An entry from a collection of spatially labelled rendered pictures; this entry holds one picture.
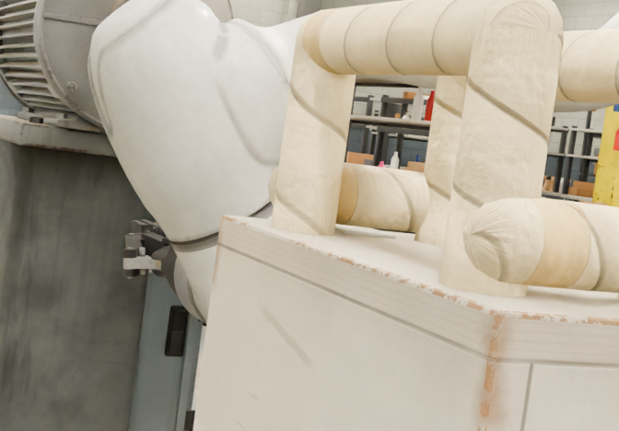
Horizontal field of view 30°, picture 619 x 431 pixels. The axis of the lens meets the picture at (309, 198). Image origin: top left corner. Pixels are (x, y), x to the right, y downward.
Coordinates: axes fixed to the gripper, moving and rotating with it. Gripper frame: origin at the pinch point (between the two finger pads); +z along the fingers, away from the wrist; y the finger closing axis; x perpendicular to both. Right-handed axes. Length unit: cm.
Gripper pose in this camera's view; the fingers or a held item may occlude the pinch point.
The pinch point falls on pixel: (148, 238)
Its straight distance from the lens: 117.3
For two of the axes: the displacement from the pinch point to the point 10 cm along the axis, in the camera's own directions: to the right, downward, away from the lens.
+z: -4.3, -1.0, 9.0
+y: 9.0, -0.6, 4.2
